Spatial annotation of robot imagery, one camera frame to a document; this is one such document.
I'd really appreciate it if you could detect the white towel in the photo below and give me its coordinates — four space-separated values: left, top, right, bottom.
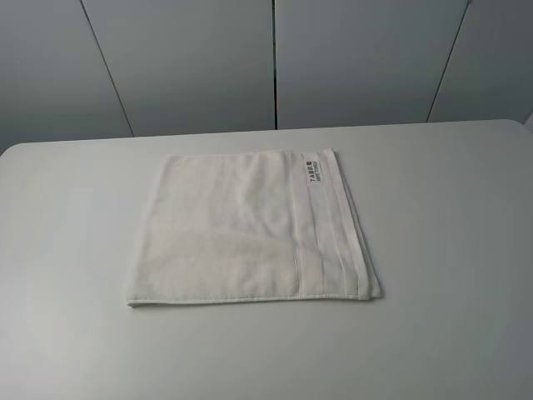
126 149 381 307

